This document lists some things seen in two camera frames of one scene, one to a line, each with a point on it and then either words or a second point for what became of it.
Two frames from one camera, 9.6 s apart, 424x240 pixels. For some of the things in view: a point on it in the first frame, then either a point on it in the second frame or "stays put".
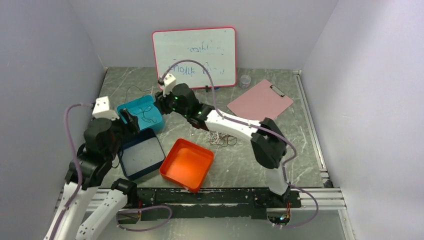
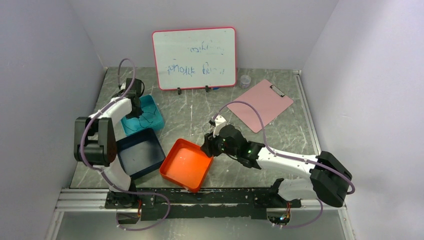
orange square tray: [186, 165] stays put
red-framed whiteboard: [215, 48] stays put
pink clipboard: [261, 100] stays put
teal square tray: [147, 114] stays put
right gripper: [160, 102] -> [209, 146]
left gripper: [132, 125] -> [135, 114]
